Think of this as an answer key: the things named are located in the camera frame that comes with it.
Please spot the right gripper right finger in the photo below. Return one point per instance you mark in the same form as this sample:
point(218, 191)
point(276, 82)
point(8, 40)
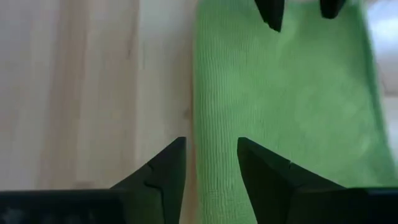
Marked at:
point(273, 189)

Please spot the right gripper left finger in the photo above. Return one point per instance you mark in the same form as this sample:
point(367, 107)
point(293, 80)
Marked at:
point(164, 186)

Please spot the bright green microfiber towel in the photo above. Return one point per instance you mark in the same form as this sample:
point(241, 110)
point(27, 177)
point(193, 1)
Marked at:
point(280, 102)

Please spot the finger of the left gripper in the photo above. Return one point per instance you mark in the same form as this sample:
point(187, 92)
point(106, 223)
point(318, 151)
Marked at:
point(272, 14)
point(331, 7)

